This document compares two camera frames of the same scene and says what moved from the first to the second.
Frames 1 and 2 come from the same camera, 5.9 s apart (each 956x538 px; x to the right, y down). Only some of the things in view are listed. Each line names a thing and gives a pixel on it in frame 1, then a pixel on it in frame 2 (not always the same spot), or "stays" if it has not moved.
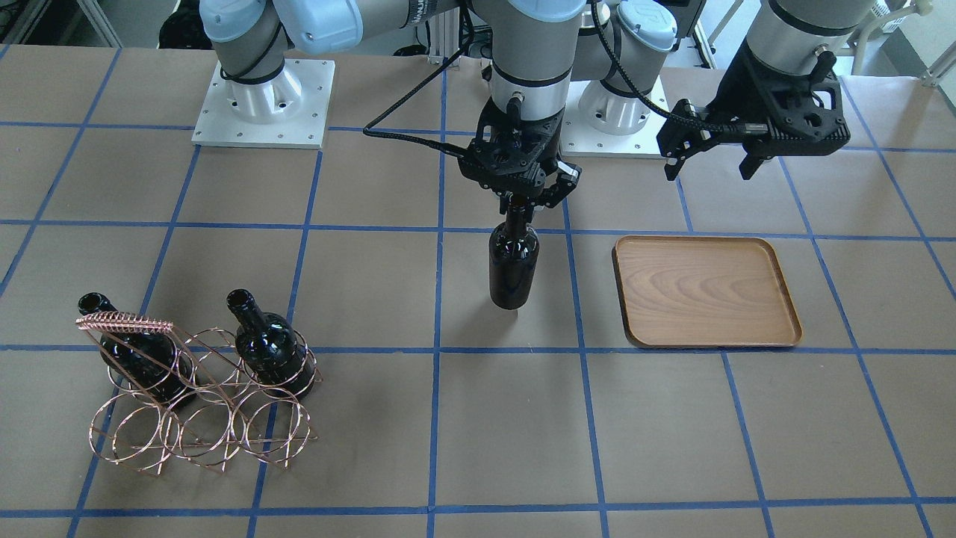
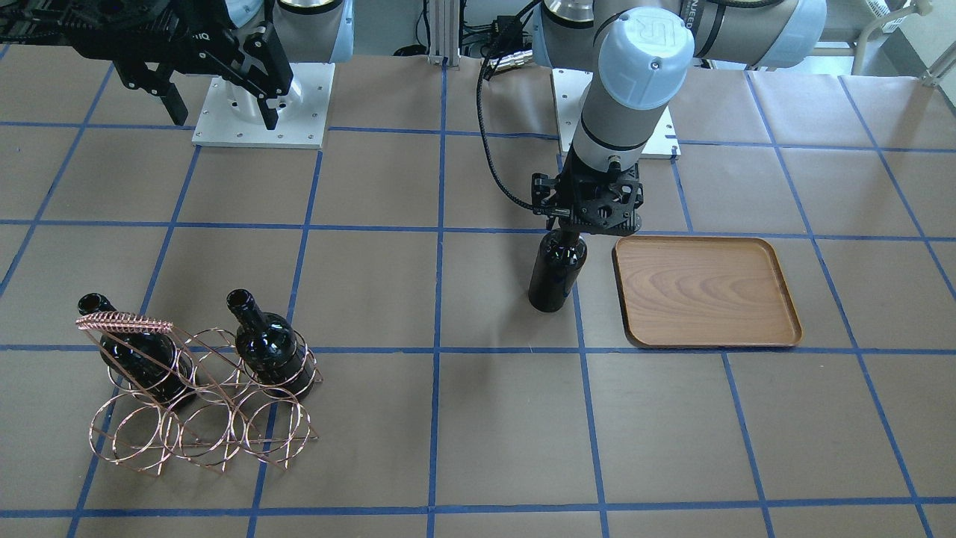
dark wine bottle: x=151 y=361 stays
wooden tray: x=702 y=291 stays
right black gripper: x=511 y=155 -> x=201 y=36
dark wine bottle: x=514 y=255 -> x=560 y=256
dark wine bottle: x=269 y=346 stays
